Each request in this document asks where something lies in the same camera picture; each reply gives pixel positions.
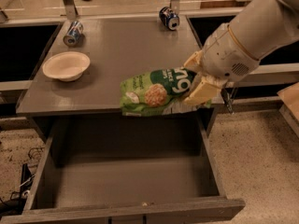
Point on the grey cabinet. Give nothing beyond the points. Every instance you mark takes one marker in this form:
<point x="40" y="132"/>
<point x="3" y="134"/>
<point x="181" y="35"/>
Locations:
<point x="119" y="48"/>

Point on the green rice chip bag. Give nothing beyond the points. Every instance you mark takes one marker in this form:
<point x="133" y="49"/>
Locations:
<point x="158" y="93"/>

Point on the grey open top drawer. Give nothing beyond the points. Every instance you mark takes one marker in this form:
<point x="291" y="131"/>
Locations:
<point x="111" y="169"/>

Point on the metal post left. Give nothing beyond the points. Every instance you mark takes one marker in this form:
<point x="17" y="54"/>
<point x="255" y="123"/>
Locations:
<point x="70" y="9"/>

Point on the white paper bowl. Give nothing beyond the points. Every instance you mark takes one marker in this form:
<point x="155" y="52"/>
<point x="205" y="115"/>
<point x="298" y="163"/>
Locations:
<point x="66" y="66"/>

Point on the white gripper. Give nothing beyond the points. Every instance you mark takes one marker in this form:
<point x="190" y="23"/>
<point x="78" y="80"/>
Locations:
<point x="226" y="56"/>

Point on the blue soda can left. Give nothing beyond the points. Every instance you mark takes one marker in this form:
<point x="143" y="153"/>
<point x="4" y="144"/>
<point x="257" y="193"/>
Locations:
<point x="73" y="34"/>

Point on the blue soda can right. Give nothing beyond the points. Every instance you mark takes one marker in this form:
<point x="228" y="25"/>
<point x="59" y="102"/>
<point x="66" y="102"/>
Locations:
<point x="169" y="18"/>

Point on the blue soda can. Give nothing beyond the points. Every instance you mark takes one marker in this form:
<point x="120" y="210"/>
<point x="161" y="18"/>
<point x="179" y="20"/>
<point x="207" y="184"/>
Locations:
<point x="73" y="34"/>
<point x="169" y="18"/>

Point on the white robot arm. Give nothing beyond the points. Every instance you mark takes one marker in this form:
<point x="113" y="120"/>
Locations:
<point x="262" y="27"/>

